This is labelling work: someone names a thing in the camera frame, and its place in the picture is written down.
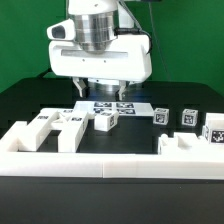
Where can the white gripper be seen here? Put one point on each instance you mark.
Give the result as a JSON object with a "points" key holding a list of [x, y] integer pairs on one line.
{"points": [[125, 58]]}

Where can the white chair back bar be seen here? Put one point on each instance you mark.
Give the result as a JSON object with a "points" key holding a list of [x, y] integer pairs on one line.
{"points": [[72, 132]]}

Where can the white chair back part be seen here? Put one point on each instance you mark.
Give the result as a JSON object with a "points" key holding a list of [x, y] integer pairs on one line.
{"points": [[32, 135]]}

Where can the white tag sheet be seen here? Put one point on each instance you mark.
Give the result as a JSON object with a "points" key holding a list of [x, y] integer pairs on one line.
{"points": [[123, 108]]}

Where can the white U-shaped fence frame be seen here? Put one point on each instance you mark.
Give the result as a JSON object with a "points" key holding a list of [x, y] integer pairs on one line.
{"points": [[207, 163]]}

